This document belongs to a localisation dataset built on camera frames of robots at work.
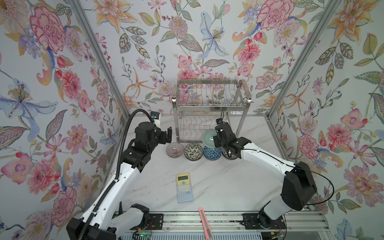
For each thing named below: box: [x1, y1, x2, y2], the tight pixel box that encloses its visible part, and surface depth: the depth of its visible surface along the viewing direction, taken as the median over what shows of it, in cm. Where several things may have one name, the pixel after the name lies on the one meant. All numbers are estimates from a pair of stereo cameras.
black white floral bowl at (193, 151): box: [184, 143, 203, 161], surface depth 97 cm
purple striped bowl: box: [166, 142, 184, 158], surface depth 100 cm
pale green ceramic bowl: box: [202, 128, 218, 149], surface depth 90 cm
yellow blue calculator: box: [176, 172, 194, 203], surface depth 85 cm
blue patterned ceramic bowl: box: [203, 146, 222, 161], surface depth 98 cm
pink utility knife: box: [198, 207, 213, 240], surface depth 74 cm
